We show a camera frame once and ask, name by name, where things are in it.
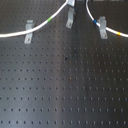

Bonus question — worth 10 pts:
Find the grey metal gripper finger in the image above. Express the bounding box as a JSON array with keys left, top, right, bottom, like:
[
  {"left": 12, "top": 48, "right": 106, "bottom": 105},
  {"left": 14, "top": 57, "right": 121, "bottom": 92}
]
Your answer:
[{"left": 68, "top": 0, "right": 76, "bottom": 7}]

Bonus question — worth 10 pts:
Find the white cable with coloured bands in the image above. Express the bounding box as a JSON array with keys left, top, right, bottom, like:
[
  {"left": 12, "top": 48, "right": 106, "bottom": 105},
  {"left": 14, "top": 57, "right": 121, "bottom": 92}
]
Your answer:
[{"left": 0, "top": 0, "right": 128, "bottom": 39}]

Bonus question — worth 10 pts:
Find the middle grey cable clip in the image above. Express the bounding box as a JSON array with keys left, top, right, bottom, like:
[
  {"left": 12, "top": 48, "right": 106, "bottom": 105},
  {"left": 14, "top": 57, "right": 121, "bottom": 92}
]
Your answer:
[{"left": 66, "top": 8, "right": 75, "bottom": 29}]

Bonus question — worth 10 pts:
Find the grey cable clip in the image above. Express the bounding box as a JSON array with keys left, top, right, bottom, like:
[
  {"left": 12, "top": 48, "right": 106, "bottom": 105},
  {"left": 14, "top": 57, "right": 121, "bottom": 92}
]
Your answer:
[
  {"left": 98, "top": 16, "right": 108, "bottom": 39},
  {"left": 66, "top": 8, "right": 75, "bottom": 29},
  {"left": 24, "top": 19, "right": 35, "bottom": 45}
]

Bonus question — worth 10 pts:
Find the right grey cable clip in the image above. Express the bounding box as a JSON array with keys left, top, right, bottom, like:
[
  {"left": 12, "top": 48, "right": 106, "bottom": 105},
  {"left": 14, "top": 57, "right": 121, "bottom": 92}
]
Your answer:
[{"left": 98, "top": 16, "right": 108, "bottom": 39}]

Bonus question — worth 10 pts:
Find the left grey cable clip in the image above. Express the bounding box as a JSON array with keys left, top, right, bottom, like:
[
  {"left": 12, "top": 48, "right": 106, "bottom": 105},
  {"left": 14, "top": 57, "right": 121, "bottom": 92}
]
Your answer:
[{"left": 24, "top": 19, "right": 35, "bottom": 45}]

